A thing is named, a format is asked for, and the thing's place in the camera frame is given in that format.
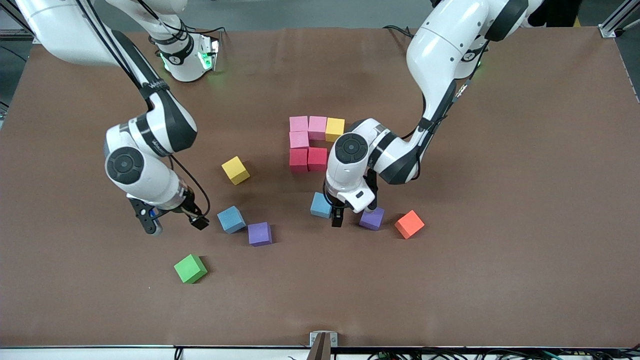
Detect person in dark clothing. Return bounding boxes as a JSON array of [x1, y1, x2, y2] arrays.
[[527, 0, 584, 28]]

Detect red foam block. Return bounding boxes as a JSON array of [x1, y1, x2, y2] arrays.
[[307, 147, 328, 172], [289, 148, 309, 174]]

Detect orange foam block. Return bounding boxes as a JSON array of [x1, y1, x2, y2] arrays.
[[394, 210, 426, 240]]

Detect purple foam block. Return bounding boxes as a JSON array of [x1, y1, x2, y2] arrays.
[[248, 222, 273, 247], [359, 207, 386, 231]]

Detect yellow foam block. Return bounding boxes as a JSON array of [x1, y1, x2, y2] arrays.
[[221, 156, 251, 186], [325, 118, 346, 143]]

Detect blue foam block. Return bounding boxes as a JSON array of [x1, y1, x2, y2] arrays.
[[216, 205, 247, 235], [310, 192, 332, 219]]

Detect green foam block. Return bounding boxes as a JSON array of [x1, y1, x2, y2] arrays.
[[173, 254, 208, 285]]

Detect brown table cover sheet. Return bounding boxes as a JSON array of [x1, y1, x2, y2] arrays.
[[0, 25, 640, 349]]

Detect black base cable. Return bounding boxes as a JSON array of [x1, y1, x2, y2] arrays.
[[182, 20, 227, 37], [382, 25, 417, 39]]

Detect white table edge rail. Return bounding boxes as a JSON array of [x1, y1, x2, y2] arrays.
[[0, 346, 640, 360]]

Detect aluminium frame profile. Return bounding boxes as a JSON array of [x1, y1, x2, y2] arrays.
[[598, 0, 640, 39], [0, 0, 48, 45]]

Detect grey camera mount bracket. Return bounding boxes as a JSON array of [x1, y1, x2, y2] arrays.
[[307, 331, 339, 360]]

